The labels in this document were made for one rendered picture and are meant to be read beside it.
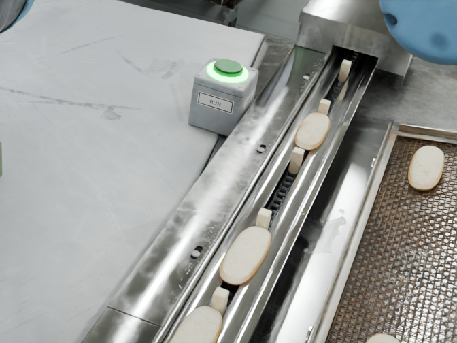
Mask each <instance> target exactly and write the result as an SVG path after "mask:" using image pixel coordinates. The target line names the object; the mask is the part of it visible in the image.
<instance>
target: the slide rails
mask: <svg viewBox="0 0 457 343"><path fill-rule="evenodd" d="M352 52H353V50H350V49H347V48H342V47H340V46H338V47H337V49H336V51H335V53H334V54H333V56H332V57H331V59H330V61H329V62H328V64H327V66H326V68H325V69H324V71H323V72H322V75H321V76H320V78H319V79H318V81H317V82H316V85H315V86H314V88H313V90H312V91H311V93H310V94H309V97H308V98H307V100H306V101H305V103H304V105H303V107H302V108H301V110H300V112H299V113H298V115H297V117H296V118H295V120H294V122H293V123H292V125H291V127H290V128H289V130H288V132H287V134H286V135H285V137H284V138H283V140H282V142H281V144H280V145H279V147H278V149H277V150H276V152H275V154H274V155H273V157H272V159H271V160H270V162H269V164H268V166H267V167H266V169H265V171H264V172H263V174H262V176H261V177H260V179H259V181H258V182H257V184H256V186H255V187H254V189H253V191H252V192H251V194H250V196H249V197H248V200H247V201H246V203H245V204H244V206H243V207H242V209H241V211H240V213H239V214H238V216H237V218H236V219H235V222H234V223H233V225H232V226H231V228H230V229H229V231H228V233H227V235H226V237H225V238H224V240H223V241H222V243H221V245H220V247H219V248H218V250H217V251H216V253H215V255H214V257H213V259H212V260H211V262H210V263H209V265H208V266H207V269H206V270H205V272H204V274H203V275H202V277H201V279H200V281H199V282H198V284H197V285H196V287H195V288H194V291H193V292H192V294H191V296H190V297H189V299H188V301H187V302H186V304H185V306H184V307H183V309H182V311H181V312H180V314H179V316H178V317H177V319H176V321H175V322H174V324H173V326H172V328H171V329H170V331H169V333H168V334H167V336H166V338H165V339H164V341H163V343H169V342H170V340H171V338H172V337H173V335H174V333H175V331H176V330H177V328H178V327H179V326H180V324H181V322H182V321H183V320H184V319H185V318H186V316H187V315H188V314H189V313H190V312H192V311H193V310H194V309H196V308H198V307H200V306H209V307H210V306H211V301H212V297H213V294H214V291H215V290H216V288H217V287H221V286H222V283H223V282H224V281H223V280H222V279H221V276H220V265H221V262H222V260H223V258H224V256H225V254H226V252H227V250H228V249H229V247H230V246H231V244H232V243H233V242H234V240H235V239H236V237H237V236H238V235H239V234H240V233H241V232H242V231H244V230H245V229H247V228H249V227H254V226H255V224H256V219H257V216H258V213H259V211H260V209H261V208H265V206H266V204H267V202H268V200H269V198H270V196H271V195H272V193H273V191H274V190H275V188H276V186H277V184H278V182H279V181H280V178H281V177H282V175H283V173H284V171H285V169H286V168H287V166H288V164H289V162H290V160H291V156H292V151H293V150H294V148H295V147H297V146H296V144H295V141H294V137H295V134H296V132H297V129H298V128H299V126H300V124H301V123H302V121H303V120H304V119H305V118H306V117H307V116H308V115H309V114H311V113H314V112H317V111H318V108H319V105H320V101H321V100H322V99H324V98H325V97H326V95H327V93H328V91H329V90H330V88H331V86H332V84H333V82H334V81H335V78H336V77H337V75H338V73H339V71H340V69H341V64H342V62H343V60H344V59H345V60H346V59H347V57H348V55H351V53H352ZM372 57H373V56H371V55H368V54H364V53H360V56H359V57H358V60H357V62H356V64H355V66H354V67H353V69H352V71H351V73H350V75H349V77H348V79H347V81H346V83H345V84H344V86H343V88H342V90H341V92H340V94H339V96H338V98H337V100H336V102H335V104H334V106H333V108H332V110H331V112H330V114H329V115H328V118H329V120H330V128H329V130H328V133H327V134H326V137H325V138H324V140H323V142H322V143H321V144H320V145H319V146H318V147H317V148H316V149H314V150H310V151H309V154H308V155H307V158H306V160H305V162H304V163H303V165H302V167H301V169H300V171H299V173H298V175H297V177H296V178H295V180H294V182H293V184H292V186H291V188H290V190H289V192H288V194H287V196H286V198H285V200H284V202H283V204H282V206H281V208H280V210H279V211H278V213H277V215H276V217H275V219H274V221H273V223H272V225H271V226H270V228H269V230H268V232H269V233H270V235H271V244H270V247H269V250H268V252H267V254H266V256H265V258H264V259H263V262H262V263H261V264H260V267H259V268H258V269H257V270H256V272H255V273H254V275H253V276H252V277H251V278H250V279H249V280H248V281H246V282H245V283H243V284H241V285H240V286H239V288H238V290H237V292H236V294H235V296H234V298H233V300H232V302H231V304H230V306H229V307H228V309H227V311H226V313H225V315H224V317H223V319H222V327H221V330H220V334H219V336H218V339H217V341H216V343H234V342H235V340H236V338H237V335H238V333H239V331H240V329H241V327H242V325H243V323H244V321H245V319H246V317H247V315H248V312H249V311H250V308H251V307H252V304H253V303H254V300H255V299H256V296H257V295H258V292H259V290H260V288H261V286H262V284H263V282H264V280H265V278H266V276H267V274H268V272H269V270H270V268H271V265H272V263H273V261H274V259H275V257H276V255H277V253H278V251H279V249H280V247H281V245H282V242H283V241H284V238H285V237H286V234H287V232H288V230H289V228H290V226H291V224H292V222H293V220H294V218H295V216H296V214H297V212H298V210H299V208H300V206H301V204H302V202H303V200H304V197H305V195H306V193H307V191H308V189H309V187H310V185H311V183H312V181H313V179H314V177H315V174H316V172H317V170H318V168H319V166H320V164H321V162H322V160H323V158H324V156H325V154H326V151H327V150H328V147H329V146H330V144H331V142H332V140H333V138H334V136H335V134H336V132H337V129H338V127H339V125H340V123H341V121H342V119H343V117H344V115H345V113H346V111H347V109H348V106H349V104H350V102H351V100H352V98H353V96H354V94H355V92H356V90H357V88H358V86H359V84H360V81H361V80H362V77H363V76H364V74H365V72H366V70H367V67H368V66H369V63H370V62H371V59H372Z"/></svg>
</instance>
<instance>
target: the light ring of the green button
mask: <svg viewBox="0 0 457 343"><path fill-rule="evenodd" d="M214 63H215V62H213V63H210V64H209V65H208V66H207V72H208V74H209V75H210V76H211V77H213V78H215V79H217V80H219V81H223V82H232V83H234V82H242V81H244V80H245V79H246V78H247V77H248V71H247V69H246V68H245V67H243V66H242V67H243V74H242V75H241V76H239V77H235V78H229V77H224V76H221V75H219V74H217V73H216V72H214V71H213V69H212V67H213V66H214Z"/></svg>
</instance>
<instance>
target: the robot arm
mask: <svg viewBox="0 0 457 343"><path fill-rule="evenodd" d="M34 1H35V0H0V34H2V33H4V32H6V31H7V30H8V29H10V28H11V27H13V26H14V25H15V24H16V23H17V22H18V21H19V20H21V19H22V18H23V17H24V16H25V15H26V14H27V13H28V12H29V10H30V9H31V7H32V5H33V3H34ZM379 4H380V10H381V12H382V14H383V17H384V20H385V23H386V25H387V28H388V30H389V32H390V34H391V35H392V36H393V38H394V39H395V40H396V41H397V43H398V44H399V45H400V46H402V47H403V48H404V49H405V50H406V51H408V52H409V53H411V54H412V55H414V56H416V57H418V58H419V59H422V60H424V61H427V62H429V63H434V64H438V65H457V0H379Z"/></svg>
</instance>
